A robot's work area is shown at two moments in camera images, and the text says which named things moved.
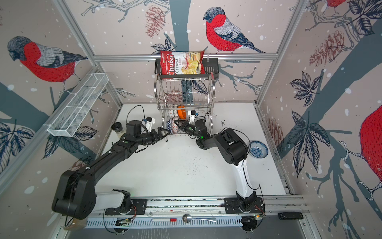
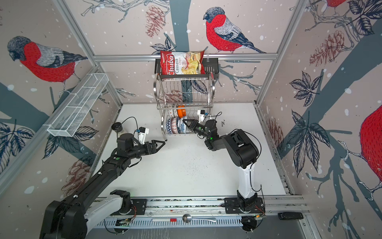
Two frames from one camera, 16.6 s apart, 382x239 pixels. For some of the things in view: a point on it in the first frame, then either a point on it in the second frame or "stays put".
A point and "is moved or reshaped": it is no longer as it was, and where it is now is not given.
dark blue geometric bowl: (170, 126) → (178, 130)
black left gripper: (160, 135) → (153, 150)
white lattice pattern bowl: (175, 113) stays put
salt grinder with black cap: (117, 127) stays put
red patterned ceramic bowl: (174, 125) stays put
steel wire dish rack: (184, 99) stays put
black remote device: (286, 215) stays put
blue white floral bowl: (258, 150) is moved or reshaped
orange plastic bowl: (181, 113) stays put
